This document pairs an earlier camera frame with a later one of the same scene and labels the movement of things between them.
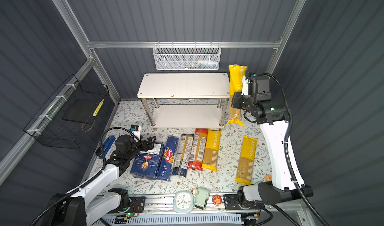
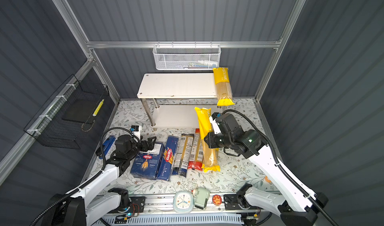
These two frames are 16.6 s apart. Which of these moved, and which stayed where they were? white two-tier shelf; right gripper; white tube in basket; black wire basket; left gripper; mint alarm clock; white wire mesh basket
Moved: right gripper
Stayed: white tube in basket; black wire basket; white two-tier shelf; white wire mesh basket; left gripper; mint alarm clock
